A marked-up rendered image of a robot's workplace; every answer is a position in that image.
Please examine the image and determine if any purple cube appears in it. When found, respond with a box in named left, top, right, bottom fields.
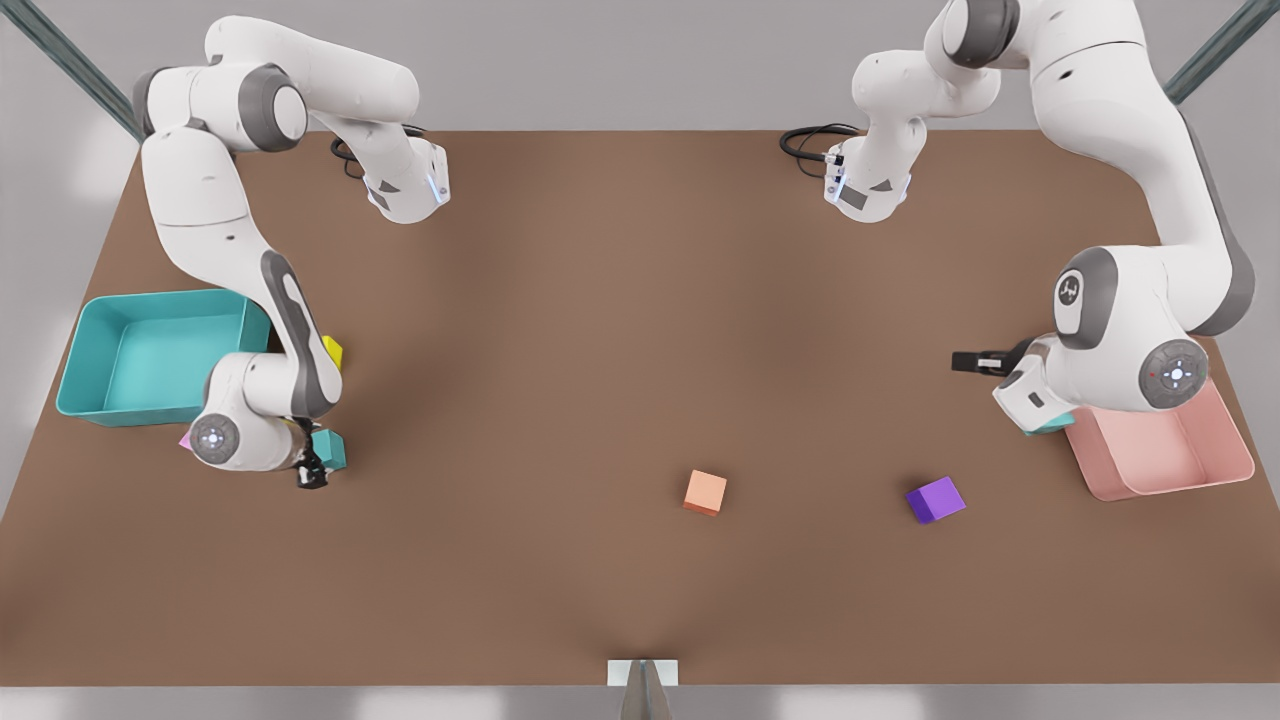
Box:
left=905, top=476, right=968, bottom=526

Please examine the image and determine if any teal plastic tray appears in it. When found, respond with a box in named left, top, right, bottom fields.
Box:
left=56, top=289, right=274, bottom=429

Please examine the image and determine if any pink plastic tray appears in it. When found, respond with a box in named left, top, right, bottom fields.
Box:
left=1063, top=377, right=1256, bottom=502

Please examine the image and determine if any orange cube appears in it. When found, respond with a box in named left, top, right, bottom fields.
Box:
left=683, top=469, right=729, bottom=518

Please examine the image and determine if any black cable loop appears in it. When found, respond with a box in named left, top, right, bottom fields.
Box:
left=779, top=123, right=865, bottom=182
left=330, top=126, right=429, bottom=182

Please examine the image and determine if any silver post foot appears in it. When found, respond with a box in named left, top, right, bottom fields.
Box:
left=607, top=659, right=680, bottom=688

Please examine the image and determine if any silver frame post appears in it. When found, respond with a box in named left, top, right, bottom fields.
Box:
left=1164, top=0, right=1280, bottom=106
left=619, top=660, right=674, bottom=720
left=0, top=0, right=147, bottom=142

